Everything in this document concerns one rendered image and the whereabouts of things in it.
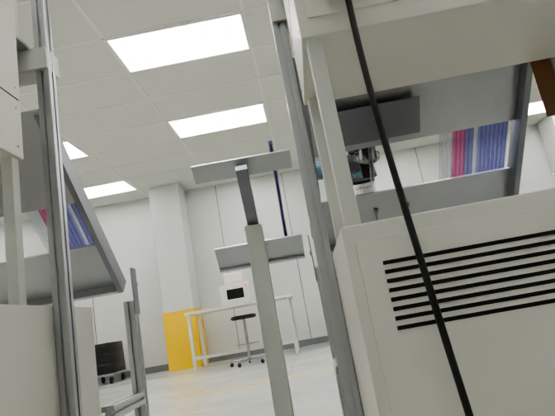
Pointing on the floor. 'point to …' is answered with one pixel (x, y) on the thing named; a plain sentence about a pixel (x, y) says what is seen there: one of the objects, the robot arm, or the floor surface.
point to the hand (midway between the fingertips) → (371, 163)
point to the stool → (246, 341)
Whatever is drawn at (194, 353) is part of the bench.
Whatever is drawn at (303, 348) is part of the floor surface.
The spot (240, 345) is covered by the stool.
